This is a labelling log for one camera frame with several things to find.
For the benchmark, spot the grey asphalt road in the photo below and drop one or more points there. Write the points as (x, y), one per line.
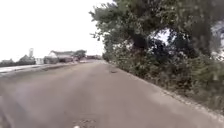
(86, 96)

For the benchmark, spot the white building with dark roof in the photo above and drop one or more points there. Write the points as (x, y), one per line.
(61, 56)

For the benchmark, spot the large tree with hedge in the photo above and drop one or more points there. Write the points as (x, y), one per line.
(160, 43)

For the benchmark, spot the pale tower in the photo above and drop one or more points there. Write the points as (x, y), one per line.
(31, 52)

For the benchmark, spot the pale flat ground strip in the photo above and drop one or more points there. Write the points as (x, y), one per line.
(16, 68)

